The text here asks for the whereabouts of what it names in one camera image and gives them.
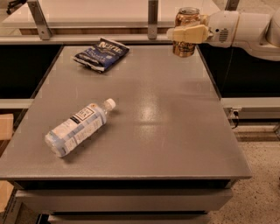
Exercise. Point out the middle metal bracket post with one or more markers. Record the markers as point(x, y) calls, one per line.
point(152, 19)

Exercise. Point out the grey drawer front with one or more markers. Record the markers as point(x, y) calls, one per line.
point(146, 200)

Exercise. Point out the wooden box at left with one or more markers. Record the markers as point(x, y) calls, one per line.
point(6, 126)

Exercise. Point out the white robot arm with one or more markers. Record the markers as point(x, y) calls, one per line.
point(257, 34)

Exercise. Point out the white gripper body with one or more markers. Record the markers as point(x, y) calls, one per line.
point(222, 28)

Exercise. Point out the orange soda can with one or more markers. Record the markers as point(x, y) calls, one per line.
point(186, 17)

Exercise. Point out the blue chip bag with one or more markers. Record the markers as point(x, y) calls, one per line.
point(101, 56)

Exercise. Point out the clear plastic water bottle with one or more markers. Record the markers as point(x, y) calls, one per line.
point(67, 136)

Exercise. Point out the left metal bracket post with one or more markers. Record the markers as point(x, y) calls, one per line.
point(38, 16)

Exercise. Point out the right metal bracket post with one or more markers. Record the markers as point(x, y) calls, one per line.
point(232, 5)

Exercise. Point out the metal bracket post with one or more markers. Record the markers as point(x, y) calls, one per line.
point(152, 19)
point(232, 5)
point(38, 16)

